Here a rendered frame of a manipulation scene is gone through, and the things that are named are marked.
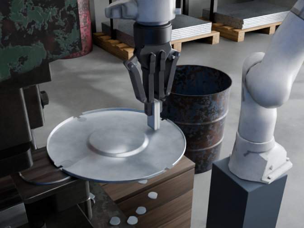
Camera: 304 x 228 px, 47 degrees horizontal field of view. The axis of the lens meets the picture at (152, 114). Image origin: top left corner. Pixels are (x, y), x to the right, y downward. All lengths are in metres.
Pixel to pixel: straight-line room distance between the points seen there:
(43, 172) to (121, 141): 0.17
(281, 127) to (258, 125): 1.37
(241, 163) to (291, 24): 0.46
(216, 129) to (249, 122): 0.72
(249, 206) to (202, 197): 0.61
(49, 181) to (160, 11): 0.36
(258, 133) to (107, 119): 0.50
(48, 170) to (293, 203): 1.40
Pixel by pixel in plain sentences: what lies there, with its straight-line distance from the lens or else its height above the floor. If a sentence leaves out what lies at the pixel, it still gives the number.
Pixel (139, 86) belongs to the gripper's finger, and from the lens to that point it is 0.71.
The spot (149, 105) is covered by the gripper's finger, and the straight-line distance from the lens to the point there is 0.75.
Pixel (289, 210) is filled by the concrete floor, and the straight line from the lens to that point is 1.83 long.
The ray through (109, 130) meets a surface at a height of 0.79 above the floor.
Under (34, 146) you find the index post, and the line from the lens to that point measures 0.86.
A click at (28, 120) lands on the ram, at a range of 0.56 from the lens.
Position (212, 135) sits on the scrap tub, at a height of 0.23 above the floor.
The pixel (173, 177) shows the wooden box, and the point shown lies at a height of 0.33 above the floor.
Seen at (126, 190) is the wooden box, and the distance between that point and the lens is 1.28.
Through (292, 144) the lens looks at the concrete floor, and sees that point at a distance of 2.31.
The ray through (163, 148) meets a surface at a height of 0.78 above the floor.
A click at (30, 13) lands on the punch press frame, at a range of 0.38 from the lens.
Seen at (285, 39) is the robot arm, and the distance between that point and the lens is 1.02.
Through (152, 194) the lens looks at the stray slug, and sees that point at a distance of 0.81.
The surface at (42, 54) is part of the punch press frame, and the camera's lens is 0.40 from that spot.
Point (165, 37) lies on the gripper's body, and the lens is 0.68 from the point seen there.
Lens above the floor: 1.19
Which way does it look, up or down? 29 degrees down
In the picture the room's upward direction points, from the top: straight up
